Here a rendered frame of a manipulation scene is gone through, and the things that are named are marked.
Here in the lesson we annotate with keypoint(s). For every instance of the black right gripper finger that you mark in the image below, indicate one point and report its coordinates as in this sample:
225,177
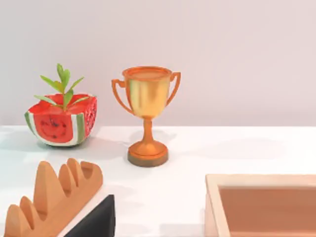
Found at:
101,219

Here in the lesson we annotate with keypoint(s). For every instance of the notched wooden rack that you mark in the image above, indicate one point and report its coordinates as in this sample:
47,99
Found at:
49,195

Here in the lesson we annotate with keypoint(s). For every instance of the watermelon plant pot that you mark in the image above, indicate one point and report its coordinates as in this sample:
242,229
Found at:
59,121

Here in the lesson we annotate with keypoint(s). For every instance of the gold trophy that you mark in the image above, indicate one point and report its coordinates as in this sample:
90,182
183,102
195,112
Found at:
147,103

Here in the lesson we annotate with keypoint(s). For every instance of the shallow salmon box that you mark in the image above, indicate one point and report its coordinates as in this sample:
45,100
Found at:
266,209

